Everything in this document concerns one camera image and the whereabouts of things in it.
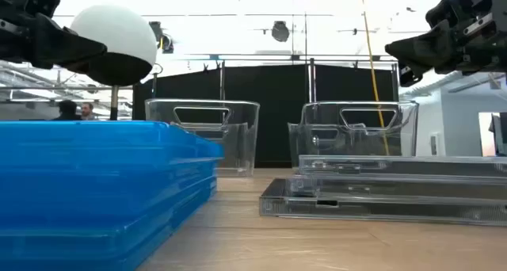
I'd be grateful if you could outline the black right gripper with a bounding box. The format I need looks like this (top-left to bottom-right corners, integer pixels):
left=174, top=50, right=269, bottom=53
left=384, top=0, right=507, bottom=88

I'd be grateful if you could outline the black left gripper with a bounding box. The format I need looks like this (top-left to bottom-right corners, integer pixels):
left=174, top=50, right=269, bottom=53
left=0, top=0, right=108, bottom=71

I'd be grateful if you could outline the white globe lamp black base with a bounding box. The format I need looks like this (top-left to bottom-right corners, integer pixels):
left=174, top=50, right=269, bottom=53
left=70, top=3, right=158, bottom=121

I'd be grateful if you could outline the person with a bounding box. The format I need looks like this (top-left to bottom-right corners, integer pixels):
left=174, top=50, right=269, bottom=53
left=80, top=101, right=96, bottom=121
left=51, top=99, right=82, bottom=121

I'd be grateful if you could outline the black ceiling spotlight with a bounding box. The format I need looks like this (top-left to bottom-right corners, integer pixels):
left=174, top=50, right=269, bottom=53
left=149, top=21, right=175, bottom=54

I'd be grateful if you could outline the clear plastic bin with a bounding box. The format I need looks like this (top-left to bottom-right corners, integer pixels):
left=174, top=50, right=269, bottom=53
left=144, top=98, right=261, bottom=178
left=288, top=100, right=420, bottom=175

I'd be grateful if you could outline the dark monitor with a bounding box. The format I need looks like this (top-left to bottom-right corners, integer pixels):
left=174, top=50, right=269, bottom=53
left=490, top=112, right=507, bottom=157

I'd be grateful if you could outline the dark round ceiling fixture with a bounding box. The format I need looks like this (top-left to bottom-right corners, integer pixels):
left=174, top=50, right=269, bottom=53
left=271, top=20, right=291, bottom=43

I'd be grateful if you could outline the black backdrop panel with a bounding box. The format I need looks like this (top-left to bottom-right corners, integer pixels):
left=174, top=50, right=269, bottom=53
left=132, top=63, right=399, bottom=169

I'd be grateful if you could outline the yellow cable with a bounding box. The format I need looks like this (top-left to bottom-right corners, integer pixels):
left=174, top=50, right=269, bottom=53
left=358, top=0, right=392, bottom=157

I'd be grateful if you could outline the white wall box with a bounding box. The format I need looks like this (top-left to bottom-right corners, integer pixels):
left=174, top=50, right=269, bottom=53
left=429, top=132, right=441, bottom=157

